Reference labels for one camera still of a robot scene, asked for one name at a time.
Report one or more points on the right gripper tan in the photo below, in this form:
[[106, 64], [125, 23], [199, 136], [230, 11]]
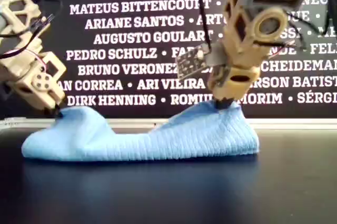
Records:
[[242, 79]]

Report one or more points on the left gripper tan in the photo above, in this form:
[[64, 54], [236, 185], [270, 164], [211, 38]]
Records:
[[23, 79]]

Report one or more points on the light blue microfibre cloth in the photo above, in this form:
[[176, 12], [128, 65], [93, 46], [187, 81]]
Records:
[[158, 142]]

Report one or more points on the tan lattice right robot arm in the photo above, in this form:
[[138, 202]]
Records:
[[245, 32]]

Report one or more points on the tan lattice left robot arm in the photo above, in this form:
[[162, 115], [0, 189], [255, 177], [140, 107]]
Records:
[[21, 5]]

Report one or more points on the black banner with white names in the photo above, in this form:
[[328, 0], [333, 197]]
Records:
[[118, 37]]

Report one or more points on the aluminium table frame rail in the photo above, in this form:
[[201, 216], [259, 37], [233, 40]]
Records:
[[147, 123], [13, 121]]

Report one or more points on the right wrist camera circuit board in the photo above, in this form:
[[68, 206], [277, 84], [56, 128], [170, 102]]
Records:
[[189, 63]]

